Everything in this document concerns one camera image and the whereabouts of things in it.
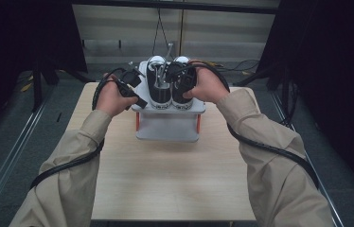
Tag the person's right hand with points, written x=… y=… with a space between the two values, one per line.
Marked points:
x=208 y=86

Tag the white shoe rack orange posts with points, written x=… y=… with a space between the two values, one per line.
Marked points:
x=168 y=123

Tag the person's left hand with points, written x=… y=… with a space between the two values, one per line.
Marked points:
x=112 y=99

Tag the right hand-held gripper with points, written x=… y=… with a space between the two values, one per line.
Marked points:
x=183 y=78

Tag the black metal stand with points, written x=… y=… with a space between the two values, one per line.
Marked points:
x=38 y=85

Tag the black curtain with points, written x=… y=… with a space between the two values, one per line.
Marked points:
x=23 y=34
x=329 y=78

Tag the black canvas shoe white sole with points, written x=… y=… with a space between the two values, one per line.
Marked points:
x=160 y=90
x=181 y=99

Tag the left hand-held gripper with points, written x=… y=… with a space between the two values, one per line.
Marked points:
x=129 y=86

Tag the grey metal rod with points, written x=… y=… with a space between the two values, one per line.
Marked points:
x=165 y=64

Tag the grey floor rail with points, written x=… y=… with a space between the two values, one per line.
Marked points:
x=11 y=157

